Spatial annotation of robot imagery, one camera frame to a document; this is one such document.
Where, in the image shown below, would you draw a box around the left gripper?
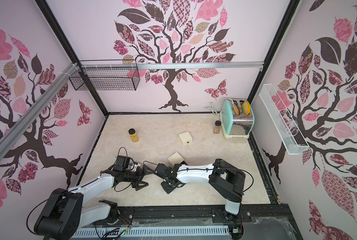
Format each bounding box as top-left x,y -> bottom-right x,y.
123,165 -> 154,192

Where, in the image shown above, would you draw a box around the cream drawer jewelry box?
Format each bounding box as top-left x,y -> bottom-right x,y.
178,132 -> 193,146

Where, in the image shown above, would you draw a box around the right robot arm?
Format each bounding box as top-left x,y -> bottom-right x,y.
154,159 -> 246,216

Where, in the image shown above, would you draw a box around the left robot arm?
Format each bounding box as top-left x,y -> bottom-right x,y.
33,156 -> 154,240

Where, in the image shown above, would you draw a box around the yellow spice jar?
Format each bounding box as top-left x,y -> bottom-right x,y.
128,129 -> 139,143

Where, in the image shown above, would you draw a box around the brown spice jar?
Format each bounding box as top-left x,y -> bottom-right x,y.
213,120 -> 221,134

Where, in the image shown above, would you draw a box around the mint green toaster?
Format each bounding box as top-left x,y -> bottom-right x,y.
219,99 -> 255,139

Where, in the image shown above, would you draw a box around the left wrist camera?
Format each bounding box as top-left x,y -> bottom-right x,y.
130,162 -> 141,172

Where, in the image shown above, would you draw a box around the white slotted cable duct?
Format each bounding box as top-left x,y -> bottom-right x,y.
71,226 -> 230,240

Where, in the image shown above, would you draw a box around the white toaster cable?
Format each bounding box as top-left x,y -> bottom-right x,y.
205,97 -> 236,120

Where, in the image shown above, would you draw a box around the black wire basket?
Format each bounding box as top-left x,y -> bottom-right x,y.
69,60 -> 141,91

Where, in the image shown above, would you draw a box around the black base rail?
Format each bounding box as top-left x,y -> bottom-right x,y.
80,204 -> 303,240

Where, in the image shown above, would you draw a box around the aluminium rail back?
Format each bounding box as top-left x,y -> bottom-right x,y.
82,62 -> 264,70

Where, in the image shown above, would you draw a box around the aluminium rail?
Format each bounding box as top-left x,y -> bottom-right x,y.
0,62 -> 79,176
82,62 -> 264,70

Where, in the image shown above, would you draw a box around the aluminium rail left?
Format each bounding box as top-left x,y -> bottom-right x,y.
0,62 -> 79,176

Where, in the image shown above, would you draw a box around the white wire shelf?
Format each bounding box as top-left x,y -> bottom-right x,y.
259,84 -> 310,155

